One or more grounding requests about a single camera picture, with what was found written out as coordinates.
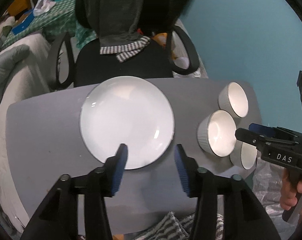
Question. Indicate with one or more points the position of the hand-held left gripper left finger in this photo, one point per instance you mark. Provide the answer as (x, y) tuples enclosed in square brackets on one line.
[(121, 165)]

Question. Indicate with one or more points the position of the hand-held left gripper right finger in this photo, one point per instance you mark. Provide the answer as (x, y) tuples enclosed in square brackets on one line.
[(181, 165)]

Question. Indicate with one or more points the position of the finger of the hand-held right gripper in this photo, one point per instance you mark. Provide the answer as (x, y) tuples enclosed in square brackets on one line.
[(262, 130), (248, 137)]

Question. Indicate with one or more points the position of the white bowl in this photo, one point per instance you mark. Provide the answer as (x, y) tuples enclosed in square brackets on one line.
[(221, 132), (247, 157), (237, 100)]

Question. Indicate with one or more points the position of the white plate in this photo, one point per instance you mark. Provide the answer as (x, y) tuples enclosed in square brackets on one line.
[(126, 115)]

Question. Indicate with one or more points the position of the person's right hand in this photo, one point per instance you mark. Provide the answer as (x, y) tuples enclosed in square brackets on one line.
[(287, 195)]

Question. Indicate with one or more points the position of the crinkled clear plastic bag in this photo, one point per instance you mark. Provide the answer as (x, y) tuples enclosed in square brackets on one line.
[(268, 180)]

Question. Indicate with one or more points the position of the striped grey white cloth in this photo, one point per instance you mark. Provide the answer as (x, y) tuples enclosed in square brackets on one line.
[(166, 227)]

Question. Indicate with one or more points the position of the black office chair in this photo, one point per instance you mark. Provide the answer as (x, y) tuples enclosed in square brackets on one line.
[(121, 70)]

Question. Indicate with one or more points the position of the white crumpled cloth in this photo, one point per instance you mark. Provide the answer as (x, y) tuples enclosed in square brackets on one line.
[(183, 62)]

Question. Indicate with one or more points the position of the bed with grey sheet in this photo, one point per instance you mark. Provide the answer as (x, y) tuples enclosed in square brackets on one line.
[(23, 87)]

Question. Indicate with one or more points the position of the orange bag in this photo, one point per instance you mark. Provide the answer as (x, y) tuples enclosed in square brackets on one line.
[(161, 38)]

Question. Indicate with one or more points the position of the grey duvet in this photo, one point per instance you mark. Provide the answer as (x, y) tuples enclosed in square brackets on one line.
[(8, 62)]

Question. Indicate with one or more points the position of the grey garment with striped hem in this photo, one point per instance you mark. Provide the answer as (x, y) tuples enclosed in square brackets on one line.
[(110, 10)]

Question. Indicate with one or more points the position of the green checked tablecloth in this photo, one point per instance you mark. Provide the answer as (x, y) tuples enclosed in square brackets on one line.
[(63, 15)]

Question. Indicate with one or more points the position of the blue box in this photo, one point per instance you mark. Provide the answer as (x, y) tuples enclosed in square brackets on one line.
[(22, 26)]

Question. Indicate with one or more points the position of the white plastic bag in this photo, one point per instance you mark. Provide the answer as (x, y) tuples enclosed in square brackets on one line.
[(43, 3)]

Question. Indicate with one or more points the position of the beige clothes pile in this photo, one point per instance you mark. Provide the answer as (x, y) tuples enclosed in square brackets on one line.
[(3, 27)]

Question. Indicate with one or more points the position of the wooden wardrobe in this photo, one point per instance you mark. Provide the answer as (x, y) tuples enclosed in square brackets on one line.
[(19, 2)]

